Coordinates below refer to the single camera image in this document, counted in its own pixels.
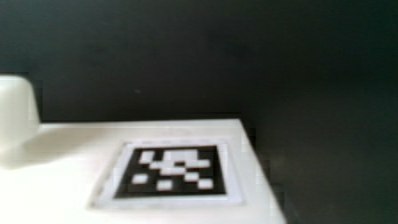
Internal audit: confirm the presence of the white drawer cabinet frame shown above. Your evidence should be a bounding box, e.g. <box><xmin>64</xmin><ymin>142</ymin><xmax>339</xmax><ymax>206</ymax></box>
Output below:
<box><xmin>0</xmin><ymin>75</ymin><xmax>288</xmax><ymax>224</ymax></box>

